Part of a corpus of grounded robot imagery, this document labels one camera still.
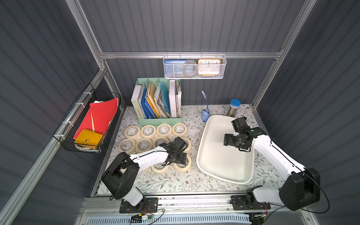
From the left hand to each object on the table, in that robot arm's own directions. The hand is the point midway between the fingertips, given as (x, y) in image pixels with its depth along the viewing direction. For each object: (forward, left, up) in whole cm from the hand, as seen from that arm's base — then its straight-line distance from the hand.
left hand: (177, 157), depth 88 cm
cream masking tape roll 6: (+11, +24, -3) cm, 27 cm away
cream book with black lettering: (+28, +27, +22) cm, 45 cm away
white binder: (+33, +4, +23) cm, 40 cm away
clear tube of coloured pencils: (+31, -40, +17) cm, 53 cm away
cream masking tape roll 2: (+23, +23, -3) cm, 32 cm away
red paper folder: (+11, +42, +27) cm, 51 cm away
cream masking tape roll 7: (+14, +13, -2) cm, 20 cm away
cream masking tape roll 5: (+10, +36, -2) cm, 37 cm away
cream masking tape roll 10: (-8, -2, +1) cm, 8 cm away
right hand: (+5, -35, +10) cm, 36 cm away
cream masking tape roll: (+22, +35, -3) cm, 42 cm away
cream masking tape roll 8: (+9, -8, 0) cm, 12 cm away
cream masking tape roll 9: (-6, +12, -3) cm, 13 cm away
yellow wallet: (-2, +41, +28) cm, 50 cm away
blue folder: (+29, +21, +10) cm, 37 cm away
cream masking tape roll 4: (+24, -1, -2) cm, 24 cm away
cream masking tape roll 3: (+23, +11, -3) cm, 26 cm away
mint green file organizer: (+33, +11, +20) cm, 40 cm away
